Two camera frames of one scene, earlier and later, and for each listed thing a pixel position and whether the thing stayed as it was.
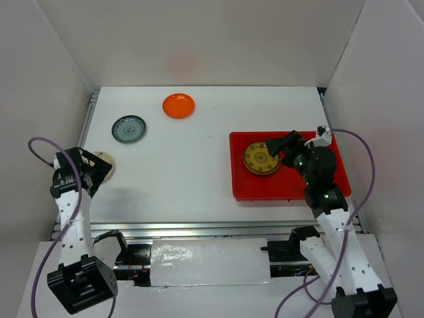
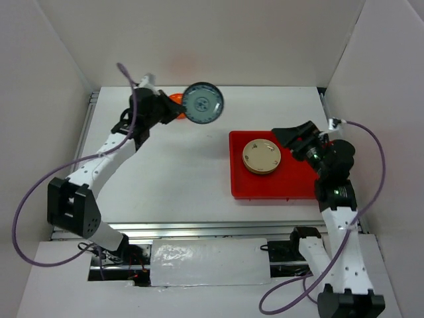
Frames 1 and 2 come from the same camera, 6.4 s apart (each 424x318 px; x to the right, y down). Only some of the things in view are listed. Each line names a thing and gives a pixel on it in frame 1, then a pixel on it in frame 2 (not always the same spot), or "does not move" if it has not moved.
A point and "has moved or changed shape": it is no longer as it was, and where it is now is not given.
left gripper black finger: [95, 170] -> [169, 108]
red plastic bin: [282, 183] does not move
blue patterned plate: [128, 129] has moved or changed shape
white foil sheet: [175, 262] does not move
